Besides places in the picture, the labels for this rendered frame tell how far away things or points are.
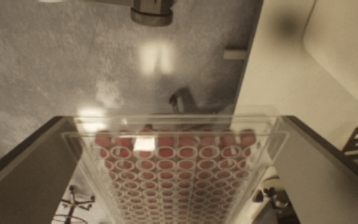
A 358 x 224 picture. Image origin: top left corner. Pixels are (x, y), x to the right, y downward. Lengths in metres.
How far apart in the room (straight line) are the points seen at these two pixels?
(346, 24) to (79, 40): 1.18
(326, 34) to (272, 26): 0.08
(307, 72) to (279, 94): 0.07
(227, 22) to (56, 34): 0.94
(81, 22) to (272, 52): 1.02
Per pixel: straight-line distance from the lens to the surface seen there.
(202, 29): 1.17
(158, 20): 0.94
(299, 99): 0.52
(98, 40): 1.25
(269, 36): 0.40
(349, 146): 0.76
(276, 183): 0.77
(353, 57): 0.33
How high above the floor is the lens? 1.09
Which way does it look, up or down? 48 degrees down
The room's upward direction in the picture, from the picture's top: 178 degrees clockwise
